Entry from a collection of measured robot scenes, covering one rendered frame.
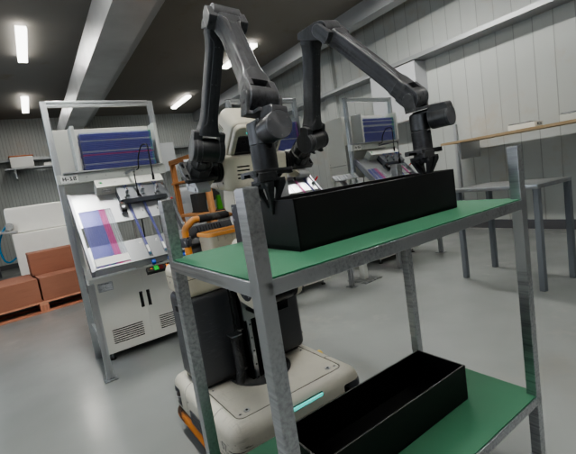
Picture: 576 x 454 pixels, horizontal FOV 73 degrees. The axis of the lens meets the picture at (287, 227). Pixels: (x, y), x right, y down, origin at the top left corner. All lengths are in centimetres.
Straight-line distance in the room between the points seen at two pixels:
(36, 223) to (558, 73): 707
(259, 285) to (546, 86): 539
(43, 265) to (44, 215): 109
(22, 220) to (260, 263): 613
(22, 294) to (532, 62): 661
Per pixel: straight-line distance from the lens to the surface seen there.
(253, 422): 156
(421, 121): 124
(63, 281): 547
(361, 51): 133
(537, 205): 334
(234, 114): 143
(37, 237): 654
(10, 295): 541
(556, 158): 576
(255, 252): 61
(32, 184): 1145
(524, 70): 594
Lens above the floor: 110
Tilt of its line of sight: 7 degrees down
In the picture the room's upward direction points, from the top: 9 degrees counter-clockwise
